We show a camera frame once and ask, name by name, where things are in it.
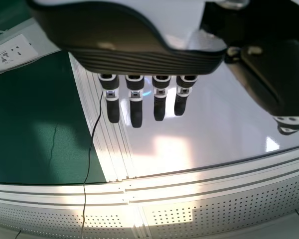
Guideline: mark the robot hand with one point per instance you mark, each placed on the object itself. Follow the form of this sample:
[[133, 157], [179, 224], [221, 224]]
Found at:
[[139, 37]]

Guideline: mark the white socket strip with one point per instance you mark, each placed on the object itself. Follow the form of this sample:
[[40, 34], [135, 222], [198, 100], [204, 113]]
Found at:
[[12, 53]]

